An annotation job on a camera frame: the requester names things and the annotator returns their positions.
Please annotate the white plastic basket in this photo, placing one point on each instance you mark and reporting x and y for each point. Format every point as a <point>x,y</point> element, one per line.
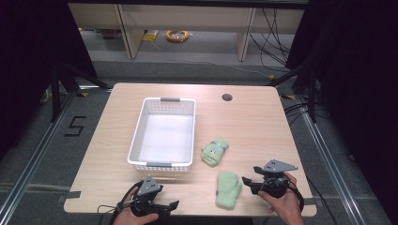
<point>165,137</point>

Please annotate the aluminium floor rail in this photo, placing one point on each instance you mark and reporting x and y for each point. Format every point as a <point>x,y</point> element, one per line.
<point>331,162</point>
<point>31,156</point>

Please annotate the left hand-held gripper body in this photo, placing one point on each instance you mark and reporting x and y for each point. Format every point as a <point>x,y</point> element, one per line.
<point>149,187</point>

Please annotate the light wooden shelf unit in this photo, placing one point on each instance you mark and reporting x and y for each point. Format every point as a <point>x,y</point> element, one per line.
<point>187,22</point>

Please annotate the plain green mitten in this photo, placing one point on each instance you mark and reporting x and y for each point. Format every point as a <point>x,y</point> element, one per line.
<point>227,190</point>

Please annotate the person's right hand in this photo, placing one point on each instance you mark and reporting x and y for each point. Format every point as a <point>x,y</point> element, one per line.
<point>286,207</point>

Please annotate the grey tape strip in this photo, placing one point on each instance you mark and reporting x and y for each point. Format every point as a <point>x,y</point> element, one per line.
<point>73,194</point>
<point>309,201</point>

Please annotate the person's left hand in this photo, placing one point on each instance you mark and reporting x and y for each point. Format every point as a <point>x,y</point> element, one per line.
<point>131,218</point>

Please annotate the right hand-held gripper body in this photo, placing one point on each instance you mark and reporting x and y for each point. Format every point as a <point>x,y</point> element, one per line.
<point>273,184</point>

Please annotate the yellow packet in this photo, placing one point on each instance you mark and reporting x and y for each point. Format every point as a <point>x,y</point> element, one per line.
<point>150,36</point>

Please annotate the black metal stand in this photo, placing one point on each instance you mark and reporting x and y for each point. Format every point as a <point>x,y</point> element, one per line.
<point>311,93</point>
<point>55,93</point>

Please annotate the dark curtain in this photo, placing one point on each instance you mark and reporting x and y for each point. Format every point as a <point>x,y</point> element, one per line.
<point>28,62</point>
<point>359,78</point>

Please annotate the green mitten with face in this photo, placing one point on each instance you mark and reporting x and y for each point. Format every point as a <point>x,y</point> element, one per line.
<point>214,151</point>

